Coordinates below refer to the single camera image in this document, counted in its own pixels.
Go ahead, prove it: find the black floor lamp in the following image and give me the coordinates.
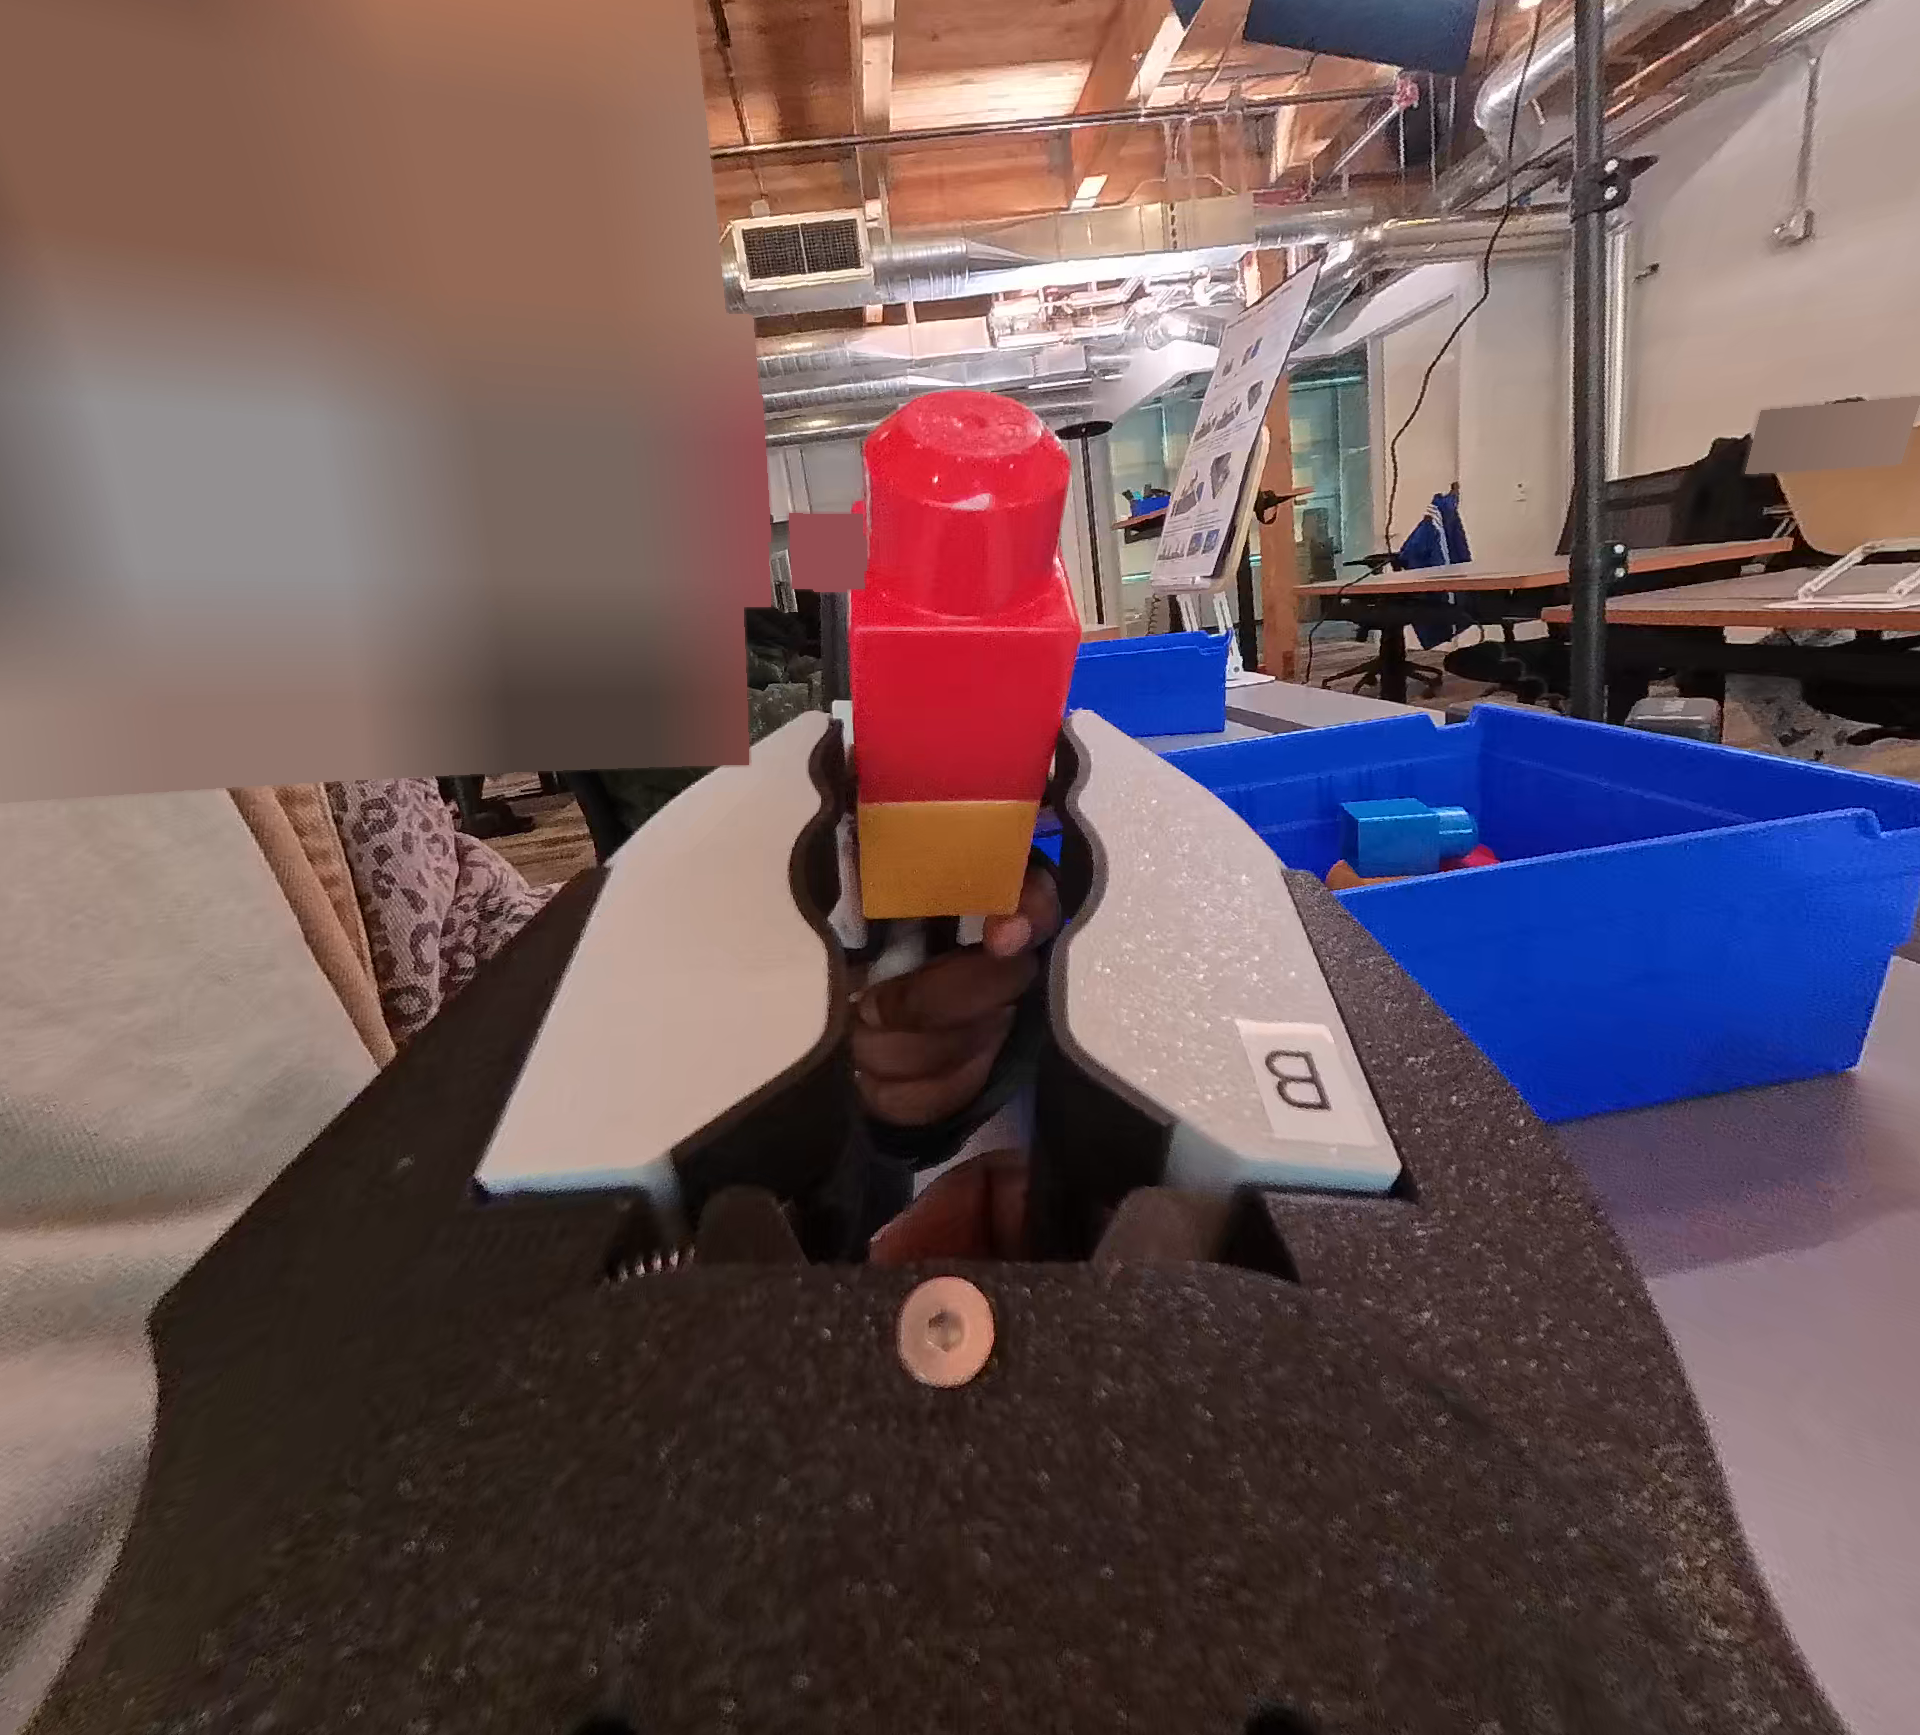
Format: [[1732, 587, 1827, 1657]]
[[1054, 417, 1116, 627]]

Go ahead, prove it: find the silver ventilation duct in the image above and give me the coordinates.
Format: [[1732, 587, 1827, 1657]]
[[720, 202, 1570, 417]]

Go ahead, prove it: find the wooden easel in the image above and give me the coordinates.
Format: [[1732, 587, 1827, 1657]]
[[1247, 421, 1310, 681]]

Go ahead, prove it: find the instruction poster on wooden board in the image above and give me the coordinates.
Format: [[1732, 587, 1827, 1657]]
[[1151, 257, 1326, 591]]

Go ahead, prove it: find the blue striped jacket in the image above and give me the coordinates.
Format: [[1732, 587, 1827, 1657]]
[[1397, 489, 1479, 649]]

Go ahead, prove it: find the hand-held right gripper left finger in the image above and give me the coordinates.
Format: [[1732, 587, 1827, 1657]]
[[473, 709, 888, 1263]]

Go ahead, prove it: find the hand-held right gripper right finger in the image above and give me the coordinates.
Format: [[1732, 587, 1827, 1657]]
[[1019, 709, 1405, 1263]]

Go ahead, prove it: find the white air vent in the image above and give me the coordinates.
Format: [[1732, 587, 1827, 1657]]
[[729, 208, 875, 293]]

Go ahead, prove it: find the blue plastic bin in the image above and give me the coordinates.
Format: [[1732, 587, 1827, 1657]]
[[1161, 699, 1920, 1125], [1071, 629, 1236, 739]]

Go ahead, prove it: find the person's left hand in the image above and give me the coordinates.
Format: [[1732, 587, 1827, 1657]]
[[852, 865, 1063, 1129]]

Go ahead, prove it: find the yellow toy block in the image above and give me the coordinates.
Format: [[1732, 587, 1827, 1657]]
[[857, 797, 1040, 921]]

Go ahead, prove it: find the black light stand pole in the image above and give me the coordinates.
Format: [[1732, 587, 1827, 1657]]
[[1551, 0, 1660, 723]]

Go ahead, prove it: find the red toy block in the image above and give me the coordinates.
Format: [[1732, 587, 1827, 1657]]
[[845, 391, 1086, 809]]

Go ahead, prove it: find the wooden desk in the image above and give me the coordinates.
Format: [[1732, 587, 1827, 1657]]
[[1295, 539, 1920, 639]]

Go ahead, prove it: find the black hanging cable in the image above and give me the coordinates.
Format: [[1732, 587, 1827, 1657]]
[[1375, 0, 1570, 539]]

